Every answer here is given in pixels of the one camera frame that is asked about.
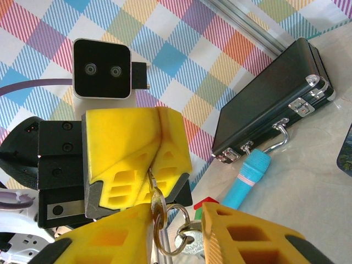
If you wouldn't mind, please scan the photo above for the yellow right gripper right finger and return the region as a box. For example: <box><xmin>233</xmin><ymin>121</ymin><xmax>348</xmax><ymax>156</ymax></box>
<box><xmin>201</xmin><ymin>202</ymin><xmax>339</xmax><ymax>264</ymax></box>

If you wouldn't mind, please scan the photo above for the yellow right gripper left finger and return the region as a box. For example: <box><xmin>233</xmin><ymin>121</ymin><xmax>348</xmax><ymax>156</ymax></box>
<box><xmin>34</xmin><ymin>203</ymin><xmax>155</xmax><ymax>264</ymax></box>

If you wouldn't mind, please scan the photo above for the brass key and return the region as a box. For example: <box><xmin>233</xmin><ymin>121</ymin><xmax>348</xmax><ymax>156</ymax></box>
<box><xmin>147</xmin><ymin>169</ymin><xmax>167</xmax><ymax>221</ymax></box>

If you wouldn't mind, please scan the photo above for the silver key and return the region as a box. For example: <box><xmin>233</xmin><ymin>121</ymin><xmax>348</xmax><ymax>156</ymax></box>
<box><xmin>175</xmin><ymin>221</ymin><xmax>206</xmax><ymax>256</ymax></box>

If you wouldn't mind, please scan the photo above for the metal key ring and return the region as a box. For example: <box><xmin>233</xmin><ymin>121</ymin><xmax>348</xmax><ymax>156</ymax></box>
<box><xmin>152</xmin><ymin>203</ymin><xmax>191</xmax><ymax>256</ymax></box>

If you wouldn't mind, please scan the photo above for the red and green block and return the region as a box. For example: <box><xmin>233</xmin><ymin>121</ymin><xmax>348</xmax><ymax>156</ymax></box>
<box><xmin>193</xmin><ymin>196</ymin><xmax>221</xmax><ymax>221</ymax></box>

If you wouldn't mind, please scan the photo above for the blue pen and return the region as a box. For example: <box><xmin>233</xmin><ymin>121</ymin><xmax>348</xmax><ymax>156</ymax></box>
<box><xmin>221</xmin><ymin>149</ymin><xmax>272</xmax><ymax>210</ymax></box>

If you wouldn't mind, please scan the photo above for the black hard case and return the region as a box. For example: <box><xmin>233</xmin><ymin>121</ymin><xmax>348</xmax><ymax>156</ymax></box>
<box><xmin>211</xmin><ymin>37</ymin><xmax>337</xmax><ymax>165</ymax></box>

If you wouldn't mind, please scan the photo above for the starry night tin box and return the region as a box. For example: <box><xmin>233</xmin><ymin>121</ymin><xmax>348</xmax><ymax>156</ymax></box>
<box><xmin>335</xmin><ymin>128</ymin><xmax>352</xmax><ymax>178</ymax></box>

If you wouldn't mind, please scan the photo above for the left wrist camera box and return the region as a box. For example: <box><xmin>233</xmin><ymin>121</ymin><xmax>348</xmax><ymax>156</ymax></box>
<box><xmin>71</xmin><ymin>37</ymin><xmax>151</xmax><ymax>119</ymax></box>

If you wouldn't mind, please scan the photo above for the aluminium frame post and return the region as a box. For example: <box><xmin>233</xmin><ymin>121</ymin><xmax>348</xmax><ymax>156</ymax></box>
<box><xmin>200</xmin><ymin>0</ymin><xmax>287</xmax><ymax>54</ymax></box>

